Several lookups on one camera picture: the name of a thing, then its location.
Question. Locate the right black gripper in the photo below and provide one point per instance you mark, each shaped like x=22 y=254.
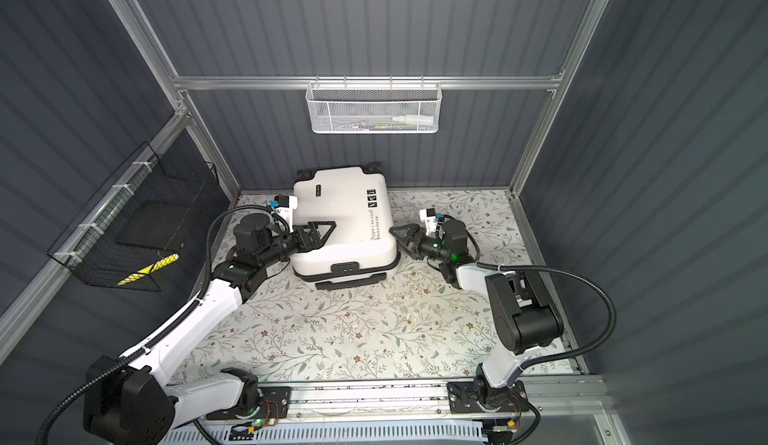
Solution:
x=413 y=232

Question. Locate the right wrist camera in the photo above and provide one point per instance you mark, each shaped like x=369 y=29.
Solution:
x=431 y=220

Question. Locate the black wire mesh basket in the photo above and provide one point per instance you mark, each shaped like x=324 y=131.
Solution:
x=165 y=207

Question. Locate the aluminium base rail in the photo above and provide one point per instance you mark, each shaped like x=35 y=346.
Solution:
x=411 y=399

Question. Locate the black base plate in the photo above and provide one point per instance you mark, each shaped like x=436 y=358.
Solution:
x=267 y=403
x=483 y=398

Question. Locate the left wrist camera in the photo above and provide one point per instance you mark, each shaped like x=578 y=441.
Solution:
x=284 y=205

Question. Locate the floral table mat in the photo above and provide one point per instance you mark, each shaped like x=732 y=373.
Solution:
x=412 y=325

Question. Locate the white tube in basket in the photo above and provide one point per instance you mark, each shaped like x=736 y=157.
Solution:
x=414 y=120

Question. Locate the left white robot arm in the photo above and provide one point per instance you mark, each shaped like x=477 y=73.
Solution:
x=131 y=399

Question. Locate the yellow black striped label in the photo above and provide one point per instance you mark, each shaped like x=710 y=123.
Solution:
x=148 y=270

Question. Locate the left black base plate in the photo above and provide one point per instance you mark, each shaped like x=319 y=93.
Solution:
x=267 y=403

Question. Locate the white vented panel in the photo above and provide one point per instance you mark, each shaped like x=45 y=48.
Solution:
x=360 y=432

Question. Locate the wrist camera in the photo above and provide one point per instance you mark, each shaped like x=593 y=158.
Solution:
x=284 y=205
x=431 y=220

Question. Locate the white wire mesh basket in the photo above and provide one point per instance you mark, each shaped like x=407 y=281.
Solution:
x=369 y=109

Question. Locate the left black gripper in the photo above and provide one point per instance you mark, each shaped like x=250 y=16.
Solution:
x=315 y=234

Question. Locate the white hard-shell suitcase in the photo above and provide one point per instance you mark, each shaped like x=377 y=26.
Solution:
x=361 y=250

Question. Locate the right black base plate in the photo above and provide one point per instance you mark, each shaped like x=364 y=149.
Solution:
x=483 y=398

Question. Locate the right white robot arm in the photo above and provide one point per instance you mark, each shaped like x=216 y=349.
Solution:
x=524 y=317

